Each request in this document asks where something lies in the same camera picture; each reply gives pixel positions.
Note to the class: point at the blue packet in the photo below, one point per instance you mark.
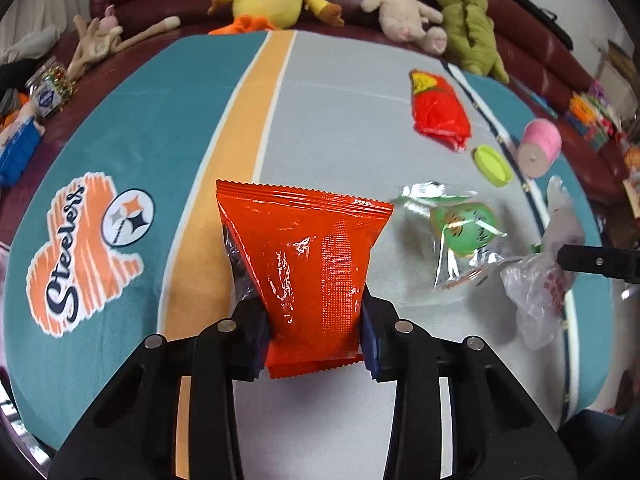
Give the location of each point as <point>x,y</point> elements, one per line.
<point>17,155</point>

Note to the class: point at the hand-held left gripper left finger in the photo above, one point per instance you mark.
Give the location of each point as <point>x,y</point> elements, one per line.
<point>257,340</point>

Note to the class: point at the beige long-limbed plush toy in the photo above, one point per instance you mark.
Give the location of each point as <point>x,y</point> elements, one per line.
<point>95,45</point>

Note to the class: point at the clear wrapper with green cake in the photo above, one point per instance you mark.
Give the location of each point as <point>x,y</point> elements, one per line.
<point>465,225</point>

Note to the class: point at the red plastic snack bag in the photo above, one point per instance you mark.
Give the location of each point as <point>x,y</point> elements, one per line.
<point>440,110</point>

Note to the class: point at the clear plastic bag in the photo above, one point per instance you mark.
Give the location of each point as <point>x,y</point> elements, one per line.
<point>535,300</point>

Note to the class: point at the green plastic lid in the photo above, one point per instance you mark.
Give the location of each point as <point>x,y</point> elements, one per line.
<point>492,165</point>

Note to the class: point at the orange foil snack packet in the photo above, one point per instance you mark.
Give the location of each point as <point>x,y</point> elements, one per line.
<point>310,260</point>

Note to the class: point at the beige lamb plush toy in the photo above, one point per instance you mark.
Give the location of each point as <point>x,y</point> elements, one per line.
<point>400,10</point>

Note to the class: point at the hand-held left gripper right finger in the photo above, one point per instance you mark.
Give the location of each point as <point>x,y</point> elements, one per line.
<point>372,345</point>

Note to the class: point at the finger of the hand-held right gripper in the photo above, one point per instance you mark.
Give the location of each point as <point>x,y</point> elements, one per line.
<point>595,261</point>

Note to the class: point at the grey cloth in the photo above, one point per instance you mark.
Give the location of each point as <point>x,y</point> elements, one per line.
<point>30,45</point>

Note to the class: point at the green dinosaur plush toy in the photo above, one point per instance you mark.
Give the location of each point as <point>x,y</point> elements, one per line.
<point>470,25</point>

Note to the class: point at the cardboard box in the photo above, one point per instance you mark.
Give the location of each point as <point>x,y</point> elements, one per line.
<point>620,60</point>

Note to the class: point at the jar of colourful beads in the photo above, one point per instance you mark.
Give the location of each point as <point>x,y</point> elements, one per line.
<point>47,95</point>

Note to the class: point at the pile of colourful toys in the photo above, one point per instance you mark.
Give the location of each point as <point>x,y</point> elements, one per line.
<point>590,110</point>

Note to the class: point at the black bag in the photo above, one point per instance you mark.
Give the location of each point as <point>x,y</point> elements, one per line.
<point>540,10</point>

